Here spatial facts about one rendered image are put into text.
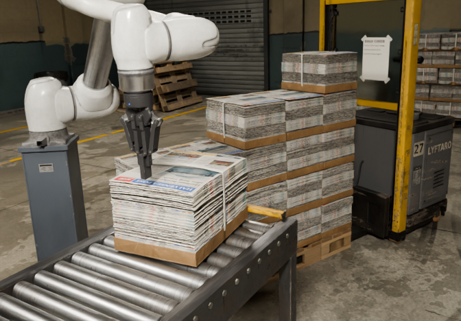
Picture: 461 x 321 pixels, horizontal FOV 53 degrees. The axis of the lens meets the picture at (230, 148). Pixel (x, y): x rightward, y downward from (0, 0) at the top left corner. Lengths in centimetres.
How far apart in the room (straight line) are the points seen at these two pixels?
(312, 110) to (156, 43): 165
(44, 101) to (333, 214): 187
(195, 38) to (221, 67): 899
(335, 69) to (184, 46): 171
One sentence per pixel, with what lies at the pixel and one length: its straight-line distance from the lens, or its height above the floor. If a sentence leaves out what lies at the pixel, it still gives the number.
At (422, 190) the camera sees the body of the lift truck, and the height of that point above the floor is 31.
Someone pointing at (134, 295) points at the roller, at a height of 79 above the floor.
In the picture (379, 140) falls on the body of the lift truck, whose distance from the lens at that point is 340.
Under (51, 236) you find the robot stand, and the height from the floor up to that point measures 59.
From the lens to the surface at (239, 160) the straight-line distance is 151.
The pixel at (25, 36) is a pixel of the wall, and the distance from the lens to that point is 966.
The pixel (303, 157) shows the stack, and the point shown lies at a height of 71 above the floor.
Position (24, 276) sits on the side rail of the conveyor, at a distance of 145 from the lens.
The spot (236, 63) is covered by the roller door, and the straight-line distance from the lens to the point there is 999.
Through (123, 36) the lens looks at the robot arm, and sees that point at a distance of 114.
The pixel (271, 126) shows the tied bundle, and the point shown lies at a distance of 248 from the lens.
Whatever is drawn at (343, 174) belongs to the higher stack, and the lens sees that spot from 299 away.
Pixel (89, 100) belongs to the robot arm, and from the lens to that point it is 205.
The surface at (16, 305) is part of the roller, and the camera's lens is 132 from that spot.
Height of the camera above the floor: 145
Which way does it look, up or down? 15 degrees down
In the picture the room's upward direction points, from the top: 2 degrees counter-clockwise
